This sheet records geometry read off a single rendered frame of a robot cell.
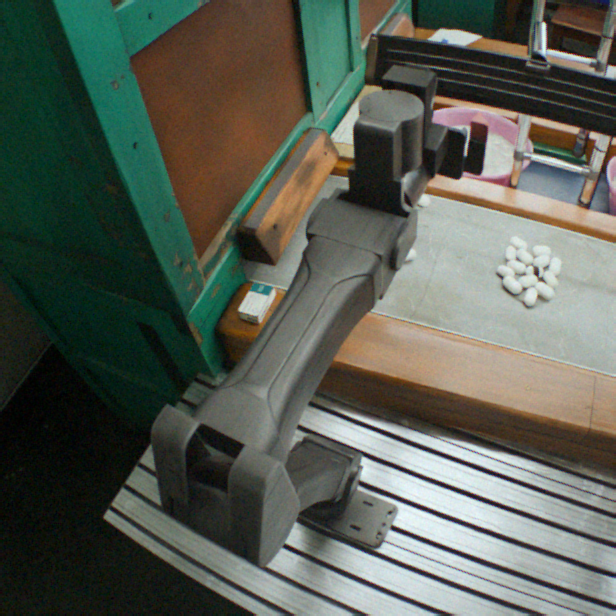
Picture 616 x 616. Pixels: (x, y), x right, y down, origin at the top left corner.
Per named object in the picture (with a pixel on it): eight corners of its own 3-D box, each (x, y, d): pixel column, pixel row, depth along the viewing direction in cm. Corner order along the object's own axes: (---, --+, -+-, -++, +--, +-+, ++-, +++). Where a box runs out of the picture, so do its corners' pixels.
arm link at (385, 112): (354, 82, 44) (291, 148, 38) (443, 100, 41) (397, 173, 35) (359, 175, 53) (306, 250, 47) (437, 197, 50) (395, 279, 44)
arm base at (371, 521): (269, 436, 70) (244, 478, 66) (403, 493, 63) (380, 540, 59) (278, 456, 76) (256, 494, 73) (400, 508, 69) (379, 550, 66)
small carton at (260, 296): (260, 324, 79) (257, 316, 78) (239, 318, 81) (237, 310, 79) (276, 294, 83) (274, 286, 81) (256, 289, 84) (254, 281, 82)
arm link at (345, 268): (327, 180, 46) (117, 476, 31) (422, 206, 43) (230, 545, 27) (336, 270, 55) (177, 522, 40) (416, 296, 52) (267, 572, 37)
